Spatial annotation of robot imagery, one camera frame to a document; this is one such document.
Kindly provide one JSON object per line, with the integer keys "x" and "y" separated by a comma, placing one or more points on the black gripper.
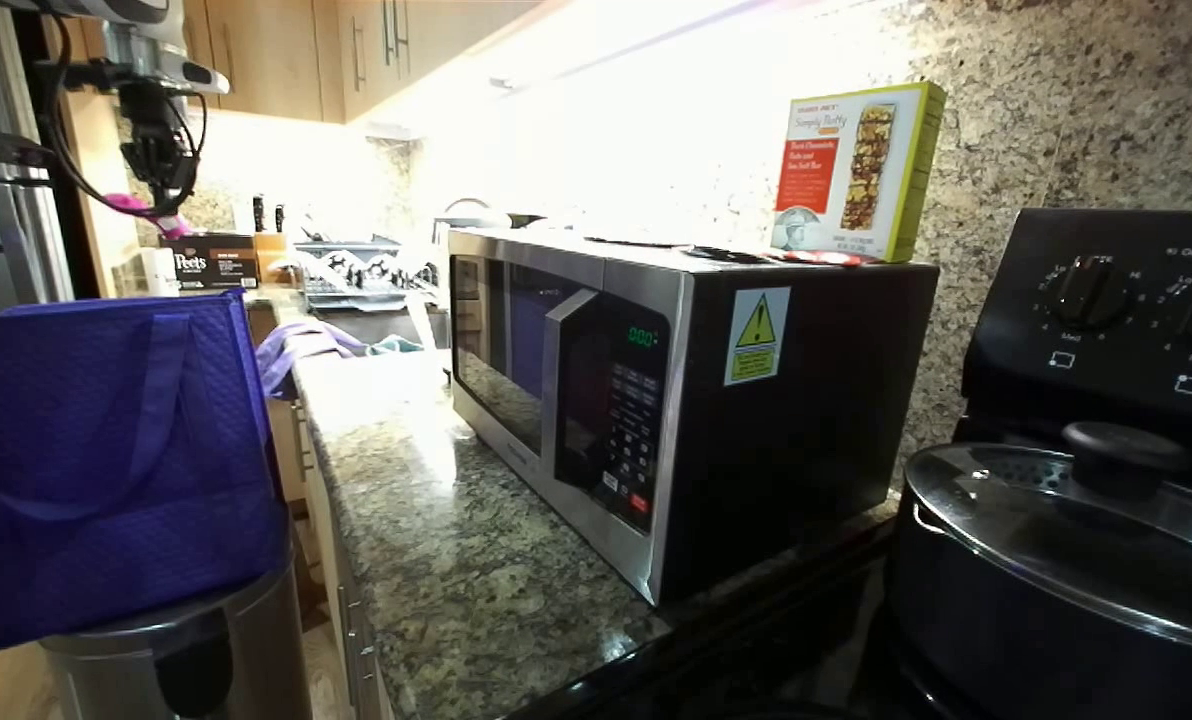
{"x": 163, "y": 129}

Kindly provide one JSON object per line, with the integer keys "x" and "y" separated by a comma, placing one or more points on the blue insulated tote bag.
{"x": 102, "y": 465}

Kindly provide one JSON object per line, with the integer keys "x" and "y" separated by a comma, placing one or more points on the white container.
{"x": 157, "y": 269}

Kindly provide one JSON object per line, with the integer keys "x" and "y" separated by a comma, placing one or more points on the black carton box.
{"x": 211, "y": 262}

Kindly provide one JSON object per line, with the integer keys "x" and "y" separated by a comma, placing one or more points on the wooden knife block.
{"x": 269, "y": 257}

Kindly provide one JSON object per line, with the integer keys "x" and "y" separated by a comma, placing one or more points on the chrome faucet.
{"x": 460, "y": 210}

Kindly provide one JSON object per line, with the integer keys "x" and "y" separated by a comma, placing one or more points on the light wood base cabinet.
{"x": 305, "y": 532}

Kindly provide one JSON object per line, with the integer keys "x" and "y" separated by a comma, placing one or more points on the stainless steel trash can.
{"x": 250, "y": 654}

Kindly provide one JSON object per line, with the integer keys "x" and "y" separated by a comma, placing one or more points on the stainless steel microwave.
{"x": 782, "y": 441}

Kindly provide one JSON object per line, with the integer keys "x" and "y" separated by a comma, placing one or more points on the green white food box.
{"x": 863, "y": 174}

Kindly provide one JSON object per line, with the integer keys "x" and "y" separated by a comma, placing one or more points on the black cooking pot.
{"x": 999, "y": 654}

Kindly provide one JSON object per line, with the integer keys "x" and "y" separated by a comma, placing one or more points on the black electric stove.
{"x": 1129, "y": 345}

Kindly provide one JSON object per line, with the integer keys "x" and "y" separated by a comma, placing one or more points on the black pot with lid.
{"x": 1088, "y": 532}

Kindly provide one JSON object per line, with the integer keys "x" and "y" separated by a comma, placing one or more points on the wooden wall cabinets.
{"x": 302, "y": 44}

